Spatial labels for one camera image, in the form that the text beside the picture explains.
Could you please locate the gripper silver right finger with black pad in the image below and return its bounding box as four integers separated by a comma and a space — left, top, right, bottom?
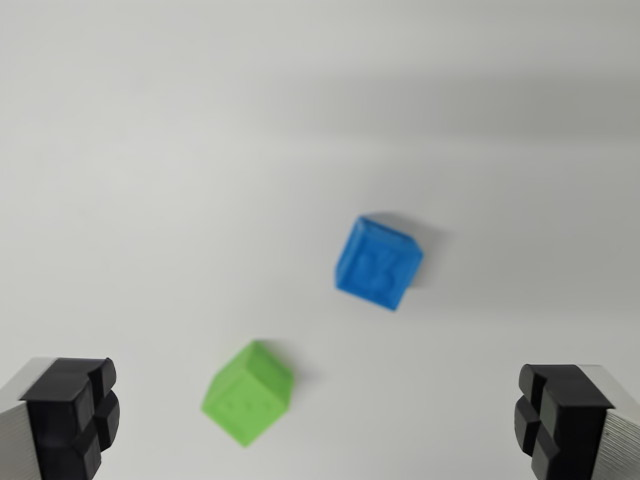
513, 363, 640, 480

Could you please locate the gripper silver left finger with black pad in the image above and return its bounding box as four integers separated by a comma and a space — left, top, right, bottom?
0, 356, 122, 480

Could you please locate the green soft toy cube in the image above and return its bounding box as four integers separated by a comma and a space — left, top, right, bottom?
200, 339, 295, 448

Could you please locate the blue soft toy cube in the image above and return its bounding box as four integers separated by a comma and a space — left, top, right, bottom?
333, 214, 425, 312

